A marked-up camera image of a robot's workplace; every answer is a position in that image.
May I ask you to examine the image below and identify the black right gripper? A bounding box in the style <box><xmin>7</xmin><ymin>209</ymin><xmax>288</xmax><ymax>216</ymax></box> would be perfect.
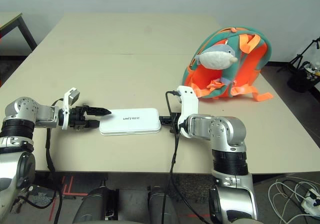
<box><xmin>159</xmin><ymin>112</ymin><xmax>182</xmax><ymax>134</ymax></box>

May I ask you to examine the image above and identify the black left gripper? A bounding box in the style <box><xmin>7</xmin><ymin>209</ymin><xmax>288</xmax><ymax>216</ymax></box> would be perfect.
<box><xmin>67</xmin><ymin>105</ymin><xmax>112</xmax><ymax>132</ymax></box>

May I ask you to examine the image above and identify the white Unitree pencil case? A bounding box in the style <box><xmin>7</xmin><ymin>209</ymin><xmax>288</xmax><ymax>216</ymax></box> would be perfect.
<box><xmin>99</xmin><ymin>108</ymin><xmax>162</xmax><ymax>136</ymax></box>

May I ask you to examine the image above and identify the teal and orange backpack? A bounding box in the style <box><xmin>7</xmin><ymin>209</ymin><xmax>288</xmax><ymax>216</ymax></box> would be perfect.
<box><xmin>181</xmin><ymin>26</ymin><xmax>274</xmax><ymax>102</ymax></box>

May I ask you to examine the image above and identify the grey white plush dolphin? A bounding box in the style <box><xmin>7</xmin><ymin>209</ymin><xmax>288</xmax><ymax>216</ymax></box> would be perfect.
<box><xmin>195</xmin><ymin>44</ymin><xmax>239</xmax><ymax>84</ymax></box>

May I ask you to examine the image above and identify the grey robot right leg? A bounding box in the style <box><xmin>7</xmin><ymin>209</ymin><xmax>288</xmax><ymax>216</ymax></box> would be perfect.
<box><xmin>147</xmin><ymin>185</ymin><xmax>181</xmax><ymax>224</ymax></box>

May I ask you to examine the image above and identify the grey robot leg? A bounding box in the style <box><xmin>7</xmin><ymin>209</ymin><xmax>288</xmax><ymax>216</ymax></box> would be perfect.
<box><xmin>72</xmin><ymin>186</ymin><xmax>120</xmax><ymax>224</ymax></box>
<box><xmin>147</xmin><ymin>185</ymin><xmax>181</xmax><ymax>224</ymax></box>

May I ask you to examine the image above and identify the grey robot left leg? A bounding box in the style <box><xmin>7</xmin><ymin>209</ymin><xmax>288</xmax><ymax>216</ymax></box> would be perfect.
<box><xmin>72</xmin><ymin>186</ymin><xmax>120</xmax><ymax>224</ymax></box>

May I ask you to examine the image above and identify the dark framed side table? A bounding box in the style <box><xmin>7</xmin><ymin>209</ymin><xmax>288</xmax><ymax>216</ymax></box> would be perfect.
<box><xmin>0</xmin><ymin>13</ymin><xmax>38</xmax><ymax>52</ymax></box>

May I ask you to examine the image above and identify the black bin with clutter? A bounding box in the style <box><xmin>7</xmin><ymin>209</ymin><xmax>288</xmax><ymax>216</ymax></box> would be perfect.
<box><xmin>286</xmin><ymin>61</ymin><xmax>320</xmax><ymax>93</ymax></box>

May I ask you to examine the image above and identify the black tripod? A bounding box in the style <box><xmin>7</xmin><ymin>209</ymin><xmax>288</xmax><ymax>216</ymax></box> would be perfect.
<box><xmin>276</xmin><ymin>36</ymin><xmax>320</xmax><ymax>73</ymax></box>

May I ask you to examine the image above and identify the white power strip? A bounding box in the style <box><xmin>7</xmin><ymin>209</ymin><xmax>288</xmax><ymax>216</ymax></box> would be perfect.
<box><xmin>301</xmin><ymin>188</ymin><xmax>320</xmax><ymax>214</ymax></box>

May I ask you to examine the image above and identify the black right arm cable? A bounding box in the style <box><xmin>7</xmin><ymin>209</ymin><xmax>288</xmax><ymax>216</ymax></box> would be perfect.
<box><xmin>161</xmin><ymin>90</ymin><xmax>208</xmax><ymax>224</ymax></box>

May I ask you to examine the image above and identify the white floor cable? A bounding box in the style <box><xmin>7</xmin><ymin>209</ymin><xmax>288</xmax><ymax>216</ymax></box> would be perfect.
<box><xmin>267</xmin><ymin>178</ymin><xmax>320</xmax><ymax>224</ymax></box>

